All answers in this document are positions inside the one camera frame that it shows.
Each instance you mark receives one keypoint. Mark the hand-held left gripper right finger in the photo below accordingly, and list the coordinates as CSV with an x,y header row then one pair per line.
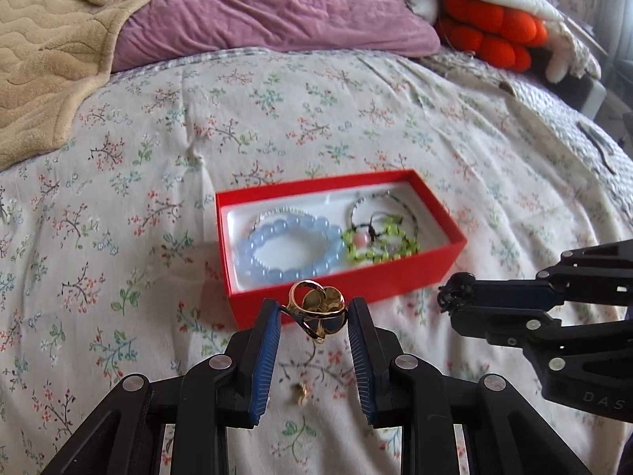
x,y
363,356

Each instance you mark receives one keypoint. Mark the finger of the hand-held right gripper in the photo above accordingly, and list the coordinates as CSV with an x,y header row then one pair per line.
x,y
524,294
504,324

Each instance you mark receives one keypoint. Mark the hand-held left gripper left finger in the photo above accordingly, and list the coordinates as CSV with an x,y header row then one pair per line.
x,y
262,356

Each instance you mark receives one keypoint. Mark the small black hair clip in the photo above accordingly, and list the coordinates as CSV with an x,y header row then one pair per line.
x,y
447,297

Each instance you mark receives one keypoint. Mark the gold hoop earrings cluster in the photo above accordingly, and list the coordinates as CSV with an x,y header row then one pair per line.
x,y
321,302

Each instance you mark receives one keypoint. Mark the red cardboard box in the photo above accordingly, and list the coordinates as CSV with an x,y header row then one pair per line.
x,y
395,282

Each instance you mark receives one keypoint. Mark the grey box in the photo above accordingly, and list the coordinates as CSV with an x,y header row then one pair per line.
x,y
591,96

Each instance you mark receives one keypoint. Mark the white fluffy cloth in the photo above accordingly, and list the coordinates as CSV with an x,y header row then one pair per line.
x,y
559,64

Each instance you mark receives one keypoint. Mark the orange plush toy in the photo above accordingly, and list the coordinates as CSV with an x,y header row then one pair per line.
x,y
494,24

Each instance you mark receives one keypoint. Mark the purple pillow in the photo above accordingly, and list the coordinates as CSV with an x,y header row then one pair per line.
x,y
272,5

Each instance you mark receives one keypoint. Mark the beige quilted blanket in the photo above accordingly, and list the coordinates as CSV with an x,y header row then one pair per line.
x,y
49,59

